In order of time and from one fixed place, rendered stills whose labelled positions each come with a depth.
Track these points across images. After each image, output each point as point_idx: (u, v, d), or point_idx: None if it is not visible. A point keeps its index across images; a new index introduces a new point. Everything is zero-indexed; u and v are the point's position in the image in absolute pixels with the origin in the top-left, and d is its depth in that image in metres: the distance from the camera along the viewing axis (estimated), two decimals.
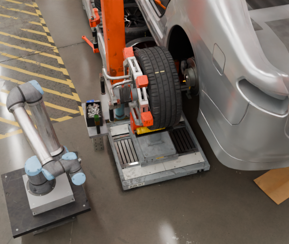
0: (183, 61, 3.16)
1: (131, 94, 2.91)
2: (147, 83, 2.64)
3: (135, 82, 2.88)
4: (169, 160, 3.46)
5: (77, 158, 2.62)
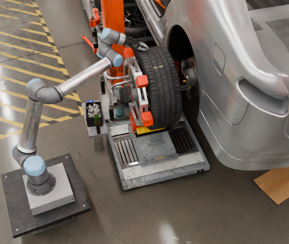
0: (183, 61, 3.16)
1: (131, 94, 2.91)
2: (147, 83, 2.64)
3: (135, 82, 2.88)
4: (169, 160, 3.46)
5: None
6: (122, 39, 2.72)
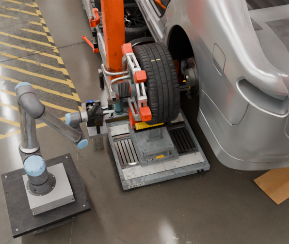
0: (183, 61, 3.16)
1: (129, 89, 2.95)
2: (145, 79, 2.68)
3: (133, 77, 2.91)
4: (169, 160, 3.46)
5: (93, 110, 2.81)
6: None
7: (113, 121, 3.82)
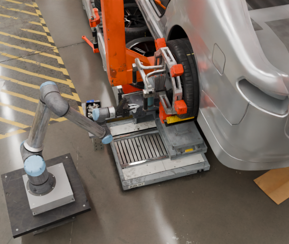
0: None
1: None
2: (182, 72, 2.73)
3: (168, 71, 2.96)
4: (198, 153, 3.51)
5: (121, 104, 2.90)
6: None
7: (113, 121, 3.82)
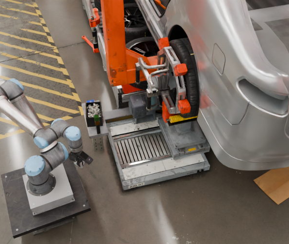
0: None
1: None
2: (185, 71, 2.73)
3: (171, 70, 2.97)
4: (200, 153, 3.52)
5: (84, 159, 2.45)
6: None
7: (113, 121, 3.82)
